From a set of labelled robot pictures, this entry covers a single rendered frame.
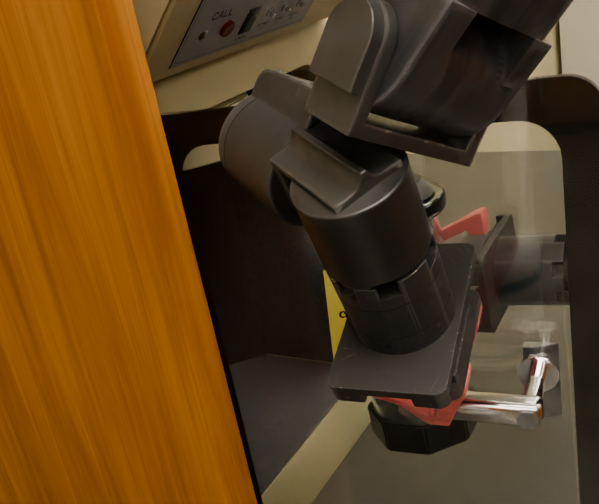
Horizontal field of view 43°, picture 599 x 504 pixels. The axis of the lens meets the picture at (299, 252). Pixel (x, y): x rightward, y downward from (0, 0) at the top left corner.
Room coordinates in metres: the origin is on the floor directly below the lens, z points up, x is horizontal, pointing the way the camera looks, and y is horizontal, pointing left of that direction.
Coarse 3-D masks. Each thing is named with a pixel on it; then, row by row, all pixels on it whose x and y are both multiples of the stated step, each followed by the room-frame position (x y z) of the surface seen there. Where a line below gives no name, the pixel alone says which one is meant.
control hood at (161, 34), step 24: (144, 0) 0.51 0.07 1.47; (168, 0) 0.50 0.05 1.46; (192, 0) 0.52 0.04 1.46; (336, 0) 0.75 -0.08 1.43; (144, 24) 0.52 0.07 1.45; (168, 24) 0.51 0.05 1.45; (144, 48) 0.52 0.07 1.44; (168, 48) 0.53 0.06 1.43; (240, 48) 0.64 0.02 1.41; (168, 72) 0.56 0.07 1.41
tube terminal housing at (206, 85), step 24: (312, 24) 0.79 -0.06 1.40; (264, 48) 0.71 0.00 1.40; (288, 48) 0.75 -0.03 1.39; (312, 48) 0.78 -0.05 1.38; (192, 72) 0.62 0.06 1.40; (216, 72) 0.65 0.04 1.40; (240, 72) 0.68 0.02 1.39; (168, 96) 0.60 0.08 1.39; (192, 96) 0.62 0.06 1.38; (216, 96) 0.64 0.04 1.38
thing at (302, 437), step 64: (192, 128) 0.52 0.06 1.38; (512, 128) 0.42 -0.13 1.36; (576, 128) 0.41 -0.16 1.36; (192, 192) 0.52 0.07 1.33; (448, 192) 0.44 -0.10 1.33; (512, 192) 0.42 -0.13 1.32; (576, 192) 0.41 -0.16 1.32; (256, 256) 0.51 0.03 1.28; (512, 256) 0.43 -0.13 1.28; (576, 256) 0.41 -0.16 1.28; (256, 320) 0.51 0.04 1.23; (320, 320) 0.49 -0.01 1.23; (512, 320) 0.43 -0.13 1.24; (576, 320) 0.41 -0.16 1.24; (256, 384) 0.52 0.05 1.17; (320, 384) 0.49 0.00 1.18; (512, 384) 0.43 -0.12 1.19; (576, 384) 0.41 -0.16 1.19; (256, 448) 0.52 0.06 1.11; (320, 448) 0.50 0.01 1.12; (384, 448) 0.47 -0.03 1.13; (448, 448) 0.45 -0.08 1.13; (512, 448) 0.43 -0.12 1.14; (576, 448) 0.41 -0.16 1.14
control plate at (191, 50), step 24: (216, 0) 0.55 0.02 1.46; (240, 0) 0.58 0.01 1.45; (264, 0) 0.61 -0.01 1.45; (288, 0) 0.65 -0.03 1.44; (312, 0) 0.70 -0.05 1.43; (192, 24) 0.54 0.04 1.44; (216, 24) 0.57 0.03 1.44; (240, 24) 0.60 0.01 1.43; (264, 24) 0.64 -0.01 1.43; (288, 24) 0.69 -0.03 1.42; (192, 48) 0.56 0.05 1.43; (216, 48) 0.60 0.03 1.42
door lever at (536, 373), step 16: (528, 368) 0.42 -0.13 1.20; (544, 368) 0.42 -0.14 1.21; (528, 384) 0.40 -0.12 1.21; (544, 384) 0.40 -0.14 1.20; (464, 400) 0.40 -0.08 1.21; (480, 400) 0.39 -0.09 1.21; (496, 400) 0.39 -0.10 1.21; (512, 400) 0.39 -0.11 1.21; (528, 400) 0.38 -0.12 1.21; (464, 416) 0.39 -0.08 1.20; (480, 416) 0.39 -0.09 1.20; (496, 416) 0.39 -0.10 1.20; (512, 416) 0.38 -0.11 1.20; (528, 416) 0.37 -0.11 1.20
